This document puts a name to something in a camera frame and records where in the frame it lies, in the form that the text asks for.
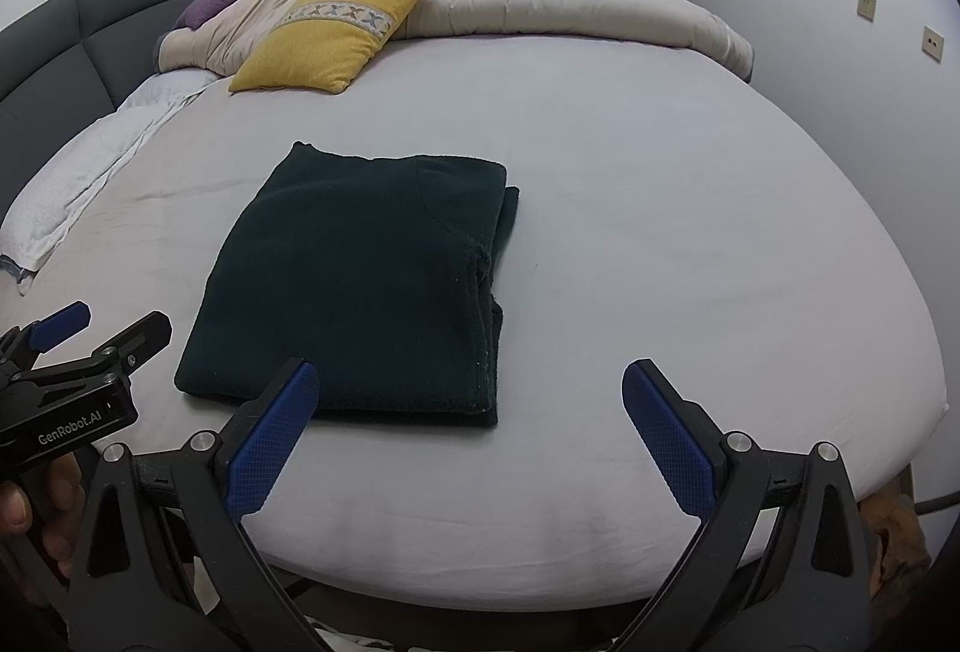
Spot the bed with white sheet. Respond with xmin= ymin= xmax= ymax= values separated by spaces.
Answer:
xmin=0 ymin=32 xmax=946 ymax=615

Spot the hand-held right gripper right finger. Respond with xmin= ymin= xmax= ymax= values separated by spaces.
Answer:
xmin=615 ymin=358 xmax=877 ymax=652

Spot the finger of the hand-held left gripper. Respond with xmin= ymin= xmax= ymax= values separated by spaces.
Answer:
xmin=0 ymin=301 xmax=93 ymax=372
xmin=30 ymin=311 xmax=173 ymax=390

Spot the white towel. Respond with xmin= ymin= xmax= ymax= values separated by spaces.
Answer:
xmin=0 ymin=70 xmax=226 ymax=297

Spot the yellow pillow with patterned band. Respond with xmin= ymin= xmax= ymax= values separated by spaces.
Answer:
xmin=229 ymin=0 xmax=436 ymax=95

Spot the dark green sweater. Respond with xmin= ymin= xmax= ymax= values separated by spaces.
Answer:
xmin=174 ymin=142 xmax=521 ymax=429

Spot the grey padded headboard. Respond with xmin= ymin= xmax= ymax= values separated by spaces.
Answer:
xmin=0 ymin=0 xmax=226 ymax=219

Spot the person's left hand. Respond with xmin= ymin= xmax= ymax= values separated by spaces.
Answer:
xmin=0 ymin=449 xmax=88 ymax=554

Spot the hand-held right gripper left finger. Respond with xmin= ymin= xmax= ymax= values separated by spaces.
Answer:
xmin=64 ymin=358 xmax=322 ymax=652

